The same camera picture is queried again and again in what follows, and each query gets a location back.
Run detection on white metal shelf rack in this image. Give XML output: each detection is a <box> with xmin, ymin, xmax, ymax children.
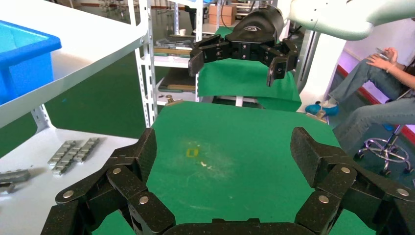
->
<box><xmin>0</xmin><ymin>0</ymin><xmax>160</xmax><ymax>235</ymax></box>
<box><xmin>152</xmin><ymin>0</ymin><xmax>208</xmax><ymax>106</ymax></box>

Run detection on metal binder clip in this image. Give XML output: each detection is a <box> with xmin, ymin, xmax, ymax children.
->
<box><xmin>164</xmin><ymin>94</ymin><xmax>184</xmax><ymax>106</ymax></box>

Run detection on grey smartphone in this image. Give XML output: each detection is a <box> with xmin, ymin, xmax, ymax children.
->
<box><xmin>375</xmin><ymin>47</ymin><xmax>391</xmax><ymax>61</ymax></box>

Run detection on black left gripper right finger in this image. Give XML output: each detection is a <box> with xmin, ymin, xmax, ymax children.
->
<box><xmin>290</xmin><ymin>127</ymin><xmax>415</xmax><ymax>235</ymax></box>

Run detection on blue shoe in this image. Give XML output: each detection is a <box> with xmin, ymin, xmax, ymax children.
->
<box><xmin>304</xmin><ymin>101</ymin><xmax>340</xmax><ymax>117</ymax></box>

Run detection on wooden board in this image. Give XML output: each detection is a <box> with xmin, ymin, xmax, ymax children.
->
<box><xmin>153</xmin><ymin>47</ymin><xmax>192</xmax><ymax>56</ymax></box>

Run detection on bystander left forearm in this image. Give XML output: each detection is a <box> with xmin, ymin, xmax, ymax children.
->
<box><xmin>391</xmin><ymin>64</ymin><xmax>415</xmax><ymax>90</ymax></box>

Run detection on chrome swivel stool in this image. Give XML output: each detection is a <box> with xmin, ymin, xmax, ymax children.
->
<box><xmin>354</xmin><ymin>124</ymin><xmax>415</xmax><ymax>178</ymax></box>

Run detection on white upright panel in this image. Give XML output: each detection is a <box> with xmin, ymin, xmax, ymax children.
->
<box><xmin>298</xmin><ymin>30</ymin><xmax>347</xmax><ymax>113</ymax></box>

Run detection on blue plastic bin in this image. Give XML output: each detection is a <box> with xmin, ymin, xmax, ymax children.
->
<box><xmin>0</xmin><ymin>20</ymin><xmax>62</xmax><ymax>106</ymax></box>

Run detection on cardboard box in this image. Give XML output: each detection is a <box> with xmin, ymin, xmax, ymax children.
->
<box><xmin>208</xmin><ymin>3</ymin><xmax>237</xmax><ymax>26</ymax></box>

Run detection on bystander left hand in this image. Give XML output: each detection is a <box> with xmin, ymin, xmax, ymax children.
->
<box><xmin>366</xmin><ymin>53</ymin><xmax>395</xmax><ymax>71</ymax></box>

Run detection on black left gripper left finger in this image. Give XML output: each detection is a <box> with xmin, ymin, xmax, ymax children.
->
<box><xmin>40</xmin><ymin>127</ymin><xmax>176</xmax><ymax>235</ymax></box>

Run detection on grey metal bracket pile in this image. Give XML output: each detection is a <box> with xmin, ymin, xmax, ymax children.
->
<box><xmin>155</xmin><ymin>38</ymin><xmax>194</xmax><ymax>49</ymax></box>

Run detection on ridged grey metal part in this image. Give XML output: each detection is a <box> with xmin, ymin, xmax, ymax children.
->
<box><xmin>0</xmin><ymin>169</ymin><xmax>32</xmax><ymax>184</ymax></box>
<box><xmin>47</xmin><ymin>140</ymin><xmax>77</xmax><ymax>166</ymax></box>
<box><xmin>73</xmin><ymin>137</ymin><xmax>101</xmax><ymax>163</ymax></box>
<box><xmin>51</xmin><ymin>146</ymin><xmax>84</xmax><ymax>176</ymax></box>

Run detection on seated person in jeans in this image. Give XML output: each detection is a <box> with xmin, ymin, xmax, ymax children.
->
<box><xmin>327</xmin><ymin>56</ymin><xmax>415</xmax><ymax>156</ymax></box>

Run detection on bystander right hand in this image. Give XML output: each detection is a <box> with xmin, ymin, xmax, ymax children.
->
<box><xmin>384</xmin><ymin>47</ymin><xmax>399</xmax><ymax>63</ymax></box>

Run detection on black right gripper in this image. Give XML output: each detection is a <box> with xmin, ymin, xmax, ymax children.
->
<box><xmin>188</xmin><ymin>5</ymin><xmax>300</xmax><ymax>88</ymax></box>

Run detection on green table cloth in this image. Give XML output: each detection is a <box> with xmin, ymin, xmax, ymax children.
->
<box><xmin>92</xmin><ymin>101</ymin><xmax>378</xmax><ymax>235</ymax></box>
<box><xmin>197</xmin><ymin>26</ymin><xmax>303</xmax><ymax>113</ymax></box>

